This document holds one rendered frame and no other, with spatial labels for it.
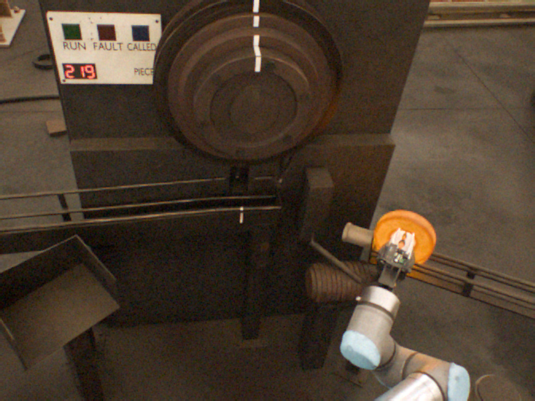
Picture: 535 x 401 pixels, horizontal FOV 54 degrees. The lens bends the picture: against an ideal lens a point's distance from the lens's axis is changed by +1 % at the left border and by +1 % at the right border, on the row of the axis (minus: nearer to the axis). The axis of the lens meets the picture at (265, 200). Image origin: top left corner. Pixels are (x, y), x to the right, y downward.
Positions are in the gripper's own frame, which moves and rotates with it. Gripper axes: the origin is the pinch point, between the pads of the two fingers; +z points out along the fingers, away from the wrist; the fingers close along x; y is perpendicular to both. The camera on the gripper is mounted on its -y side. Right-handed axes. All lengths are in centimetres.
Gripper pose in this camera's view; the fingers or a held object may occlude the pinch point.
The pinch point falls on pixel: (406, 232)
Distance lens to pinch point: 139.5
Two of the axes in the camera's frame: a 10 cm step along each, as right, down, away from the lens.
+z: 4.4, -7.7, 4.7
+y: -0.4, -5.4, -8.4
